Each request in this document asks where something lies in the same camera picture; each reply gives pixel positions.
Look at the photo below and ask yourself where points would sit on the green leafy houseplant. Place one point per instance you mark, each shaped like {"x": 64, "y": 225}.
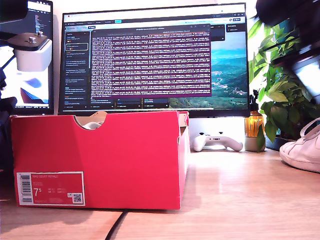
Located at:
{"x": 282, "y": 95}

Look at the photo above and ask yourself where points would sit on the large wide computer monitor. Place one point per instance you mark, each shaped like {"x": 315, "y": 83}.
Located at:
{"x": 150, "y": 62}

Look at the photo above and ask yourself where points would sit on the amber pump bottle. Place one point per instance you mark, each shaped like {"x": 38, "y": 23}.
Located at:
{"x": 253, "y": 125}

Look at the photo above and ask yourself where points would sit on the red cardboard shoebox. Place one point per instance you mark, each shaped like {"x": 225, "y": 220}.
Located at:
{"x": 112, "y": 162}

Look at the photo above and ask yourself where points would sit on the dark navy planter box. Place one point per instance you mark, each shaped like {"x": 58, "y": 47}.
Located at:
{"x": 277, "y": 145}

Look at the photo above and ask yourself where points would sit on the white game controller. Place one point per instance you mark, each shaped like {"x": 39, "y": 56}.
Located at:
{"x": 212, "y": 142}

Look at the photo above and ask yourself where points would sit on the small dark computer monitor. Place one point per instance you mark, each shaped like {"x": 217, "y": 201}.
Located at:
{"x": 37, "y": 95}

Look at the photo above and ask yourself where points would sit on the white leather sneaker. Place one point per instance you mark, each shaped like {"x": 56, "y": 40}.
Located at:
{"x": 92, "y": 125}
{"x": 302, "y": 152}

